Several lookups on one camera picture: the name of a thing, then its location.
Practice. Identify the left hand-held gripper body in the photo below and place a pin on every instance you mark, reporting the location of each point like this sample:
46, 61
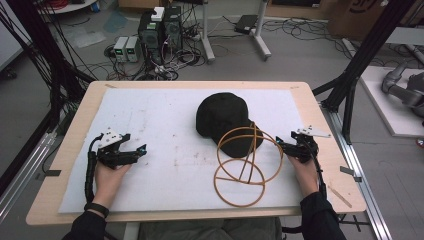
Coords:
111, 146

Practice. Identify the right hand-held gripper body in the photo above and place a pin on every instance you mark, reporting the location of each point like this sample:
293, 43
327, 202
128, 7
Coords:
305, 144

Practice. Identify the black baseball cap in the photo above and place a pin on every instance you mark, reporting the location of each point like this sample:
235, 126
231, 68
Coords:
225, 121

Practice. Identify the person's left hand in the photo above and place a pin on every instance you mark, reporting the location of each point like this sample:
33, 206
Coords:
108, 181

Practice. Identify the person's right hand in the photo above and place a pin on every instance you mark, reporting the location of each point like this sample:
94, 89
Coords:
305, 178

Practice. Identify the wooden table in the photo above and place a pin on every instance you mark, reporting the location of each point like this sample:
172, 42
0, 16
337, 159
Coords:
328, 160

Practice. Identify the white foam mat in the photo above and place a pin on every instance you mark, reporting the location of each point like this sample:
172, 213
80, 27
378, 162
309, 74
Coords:
166, 166

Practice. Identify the black wristband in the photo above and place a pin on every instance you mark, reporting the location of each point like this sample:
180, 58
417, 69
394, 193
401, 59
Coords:
96, 209

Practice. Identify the white platform board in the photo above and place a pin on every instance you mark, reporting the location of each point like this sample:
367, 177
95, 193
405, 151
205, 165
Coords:
386, 103

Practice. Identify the grey power supply unit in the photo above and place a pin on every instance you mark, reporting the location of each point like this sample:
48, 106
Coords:
120, 48
132, 48

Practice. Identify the person's grey trousers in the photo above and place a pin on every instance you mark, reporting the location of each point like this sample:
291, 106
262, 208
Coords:
210, 230

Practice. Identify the black computer tower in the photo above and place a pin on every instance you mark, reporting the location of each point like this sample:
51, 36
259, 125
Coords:
160, 35

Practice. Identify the black box on floor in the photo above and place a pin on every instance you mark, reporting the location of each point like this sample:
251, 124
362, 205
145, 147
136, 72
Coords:
246, 24

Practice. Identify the cardboard box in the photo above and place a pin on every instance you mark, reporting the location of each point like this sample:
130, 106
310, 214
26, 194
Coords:
356, 16

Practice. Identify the aluminium rail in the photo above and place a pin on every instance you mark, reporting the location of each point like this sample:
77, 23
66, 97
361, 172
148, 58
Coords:
356, 173
23, 173

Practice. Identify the black metal frame post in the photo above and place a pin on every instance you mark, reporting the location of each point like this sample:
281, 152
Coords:
50, 53
360, 63

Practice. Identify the white desk frame leg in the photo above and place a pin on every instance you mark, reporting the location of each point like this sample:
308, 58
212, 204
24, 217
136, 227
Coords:
261, 31
206, 33

